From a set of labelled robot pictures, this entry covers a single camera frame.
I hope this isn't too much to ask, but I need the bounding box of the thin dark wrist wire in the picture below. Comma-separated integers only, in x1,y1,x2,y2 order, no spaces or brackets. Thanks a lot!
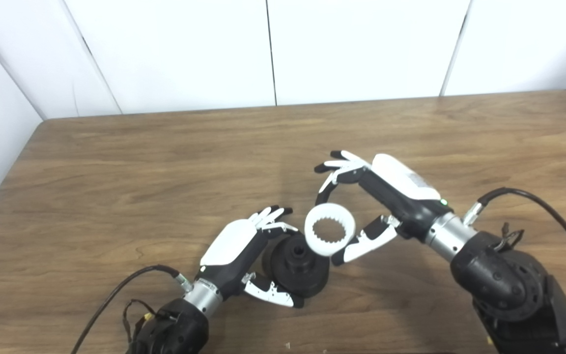
122,298,166,345
497,222,525,252

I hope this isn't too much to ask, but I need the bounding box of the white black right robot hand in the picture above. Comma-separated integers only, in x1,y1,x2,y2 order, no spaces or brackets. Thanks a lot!
314,150,453,266

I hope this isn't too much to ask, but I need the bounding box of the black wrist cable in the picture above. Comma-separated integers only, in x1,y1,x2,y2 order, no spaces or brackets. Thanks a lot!
71,265,194,354
462,187,566,315

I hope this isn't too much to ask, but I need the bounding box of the round black plastic part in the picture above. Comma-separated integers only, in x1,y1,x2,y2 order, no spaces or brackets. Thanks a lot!
262,232,331,298

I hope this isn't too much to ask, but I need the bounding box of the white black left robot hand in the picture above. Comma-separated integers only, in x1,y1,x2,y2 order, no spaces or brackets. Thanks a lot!
198,206,306,309

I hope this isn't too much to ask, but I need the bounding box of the white toothed plastic ring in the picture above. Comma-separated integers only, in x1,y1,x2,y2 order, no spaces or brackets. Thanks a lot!
304,203,356,257

